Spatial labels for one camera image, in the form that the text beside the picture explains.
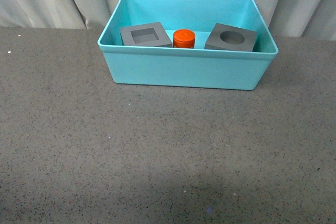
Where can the orange cylinder with white numbers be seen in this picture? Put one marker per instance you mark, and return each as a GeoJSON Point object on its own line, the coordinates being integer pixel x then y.
{"type": "Point", "coordinates": [184, 38]}

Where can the gray cube with round recess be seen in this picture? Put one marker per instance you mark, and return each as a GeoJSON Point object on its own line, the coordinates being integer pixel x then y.
{"type": "Point", "coordinates": [226, 37]}

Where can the gray cube with square recess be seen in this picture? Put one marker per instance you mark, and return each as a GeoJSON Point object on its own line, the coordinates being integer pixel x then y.
{"type": "Point", "coordinates": [145, 35]}

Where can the light blue plastic box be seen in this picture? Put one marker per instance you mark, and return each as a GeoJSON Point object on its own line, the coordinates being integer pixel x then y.
{"type": "Point", "coordinates": [197, 67]}

